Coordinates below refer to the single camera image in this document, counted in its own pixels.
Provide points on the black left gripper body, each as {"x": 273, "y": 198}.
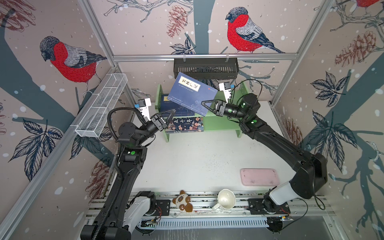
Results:
{"x": 153, "y": 127}

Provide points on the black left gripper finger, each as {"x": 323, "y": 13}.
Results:
{"x": 166, "y": 114}
{"x": 170, "y": 122}

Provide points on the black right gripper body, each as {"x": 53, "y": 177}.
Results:
{"x": 226, "y": 111}

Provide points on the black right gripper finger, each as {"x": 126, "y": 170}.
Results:
{"x": 211, "y": 104}
{"x": 210, "y": 111}

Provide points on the colourful cartoon cover book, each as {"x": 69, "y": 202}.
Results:
{"x": 181, "y": 125}

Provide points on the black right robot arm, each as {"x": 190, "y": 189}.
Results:
{"x": 311, "y": 170}

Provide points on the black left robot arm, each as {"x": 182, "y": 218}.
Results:
{"x": 118, "y": 217}

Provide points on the green wooden shelf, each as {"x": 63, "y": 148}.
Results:
{"x": 211, "y": 123}

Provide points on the pink plastic tray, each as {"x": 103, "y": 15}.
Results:
{"x": 259, "y": 177}

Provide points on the brown white plush toy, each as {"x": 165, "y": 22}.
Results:
{"x": 183, "y": 202}

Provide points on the white ceramic mug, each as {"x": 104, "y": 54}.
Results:
{"x": 226, "y": 200}

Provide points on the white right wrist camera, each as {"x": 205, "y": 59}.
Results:
{"x": 226, "y": 88}

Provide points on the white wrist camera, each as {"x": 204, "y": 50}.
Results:
{"x": 143, "y": 106}
{"x": 226, "y": 88}

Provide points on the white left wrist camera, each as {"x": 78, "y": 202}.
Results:
{"x": 143, "y": 106}

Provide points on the black hanging wall basket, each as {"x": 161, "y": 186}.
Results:
{"x": 207, "y": 68}

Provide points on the white wire mesh basket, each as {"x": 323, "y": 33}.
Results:
{"x": 95, "y": 118}

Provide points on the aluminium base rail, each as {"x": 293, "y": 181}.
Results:
{"x": 248, "y": 212}

